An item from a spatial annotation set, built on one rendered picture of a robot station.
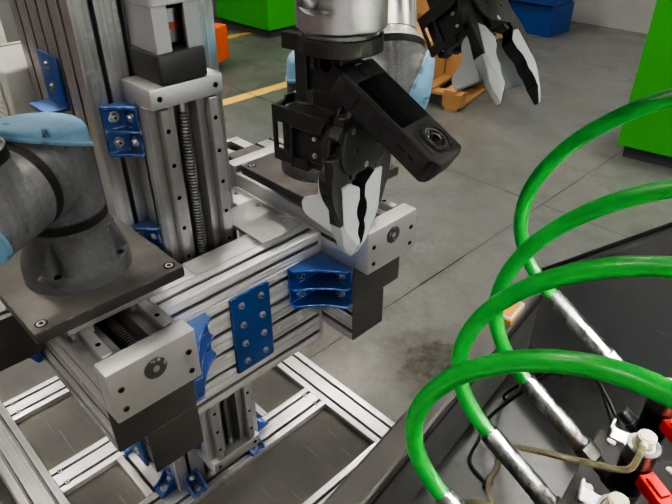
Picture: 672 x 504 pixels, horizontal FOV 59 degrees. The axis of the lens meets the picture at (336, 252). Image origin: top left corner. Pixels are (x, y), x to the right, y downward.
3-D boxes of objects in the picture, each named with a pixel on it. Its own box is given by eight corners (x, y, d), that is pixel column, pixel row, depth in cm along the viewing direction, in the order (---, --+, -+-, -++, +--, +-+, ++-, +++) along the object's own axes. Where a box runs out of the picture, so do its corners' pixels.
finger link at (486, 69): (468, 124, 70) (457, 58, 73) (509, 98, 65) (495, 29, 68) (449, 116, 68) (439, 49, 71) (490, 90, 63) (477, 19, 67)
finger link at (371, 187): (333, 226, 65) (333, 146, 60) (378, 244, 62) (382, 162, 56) (315, 238, 63) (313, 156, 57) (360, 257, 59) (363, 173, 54)
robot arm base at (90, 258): (7, 264, 90) (-14, 206, 84) (102, 228, 98) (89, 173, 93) (49, 310, 81) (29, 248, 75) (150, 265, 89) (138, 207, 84)
